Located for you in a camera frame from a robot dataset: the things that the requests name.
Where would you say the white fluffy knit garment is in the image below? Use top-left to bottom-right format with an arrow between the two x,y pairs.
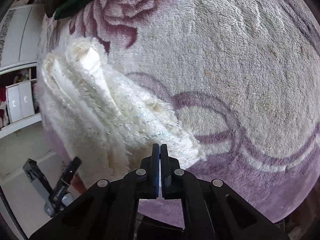
40,38 -> 204,187

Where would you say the floral purple white bed blanket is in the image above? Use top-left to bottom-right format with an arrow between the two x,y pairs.
38,0 -> 319,222

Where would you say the white wardrobe cabinet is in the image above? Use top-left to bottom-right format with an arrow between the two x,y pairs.
1,1 -> 44,138

